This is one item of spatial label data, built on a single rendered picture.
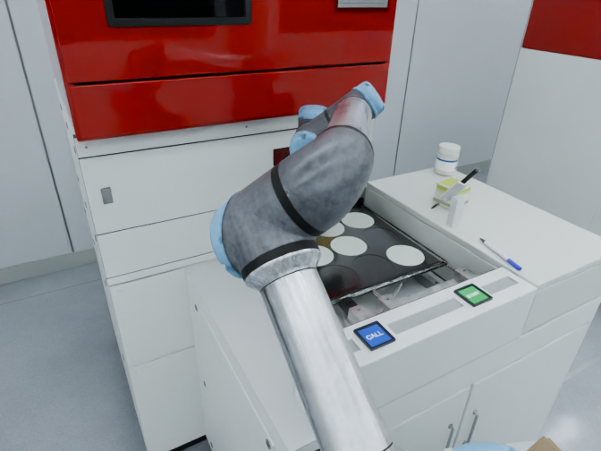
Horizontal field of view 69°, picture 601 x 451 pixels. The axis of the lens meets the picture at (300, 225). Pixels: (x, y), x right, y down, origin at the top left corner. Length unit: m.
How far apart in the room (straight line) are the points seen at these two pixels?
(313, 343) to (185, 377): 1.01
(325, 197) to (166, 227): 0.71
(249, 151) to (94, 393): 1.33
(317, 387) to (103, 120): 0.71
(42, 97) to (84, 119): 1.56
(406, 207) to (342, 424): 0.86
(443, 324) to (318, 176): 0.46
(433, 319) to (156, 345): 0.83
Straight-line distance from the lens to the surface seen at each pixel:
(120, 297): 1.28
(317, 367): 0.56
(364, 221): 1.34
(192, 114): 1.06
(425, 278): 1.22
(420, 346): 0.87
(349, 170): 0.57
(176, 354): 1.46
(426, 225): 1.27
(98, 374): 2.21
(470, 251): 1.18
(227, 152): 1.17
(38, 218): 2.79
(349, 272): 1.10
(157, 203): 1.16
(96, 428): 2.02
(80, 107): 1.01
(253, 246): 0.58
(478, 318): 0.96
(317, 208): 0.56
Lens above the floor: 1.53
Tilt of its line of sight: 29 degrees down
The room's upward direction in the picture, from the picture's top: 2 degrees clockwise
